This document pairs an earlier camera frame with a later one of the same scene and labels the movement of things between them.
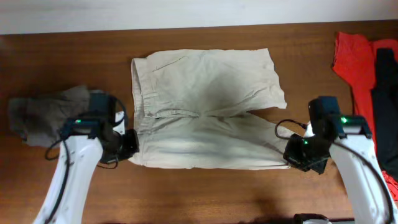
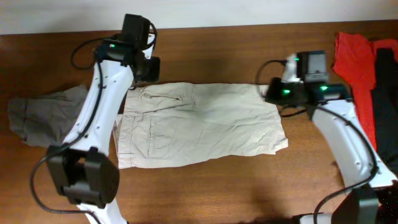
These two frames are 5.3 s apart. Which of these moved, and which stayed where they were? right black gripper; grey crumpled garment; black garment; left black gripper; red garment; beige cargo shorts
Moved: left black gripper; beige cargo shorts; right black gripper
Stayed: black garment; red garment; grey crumpled garment
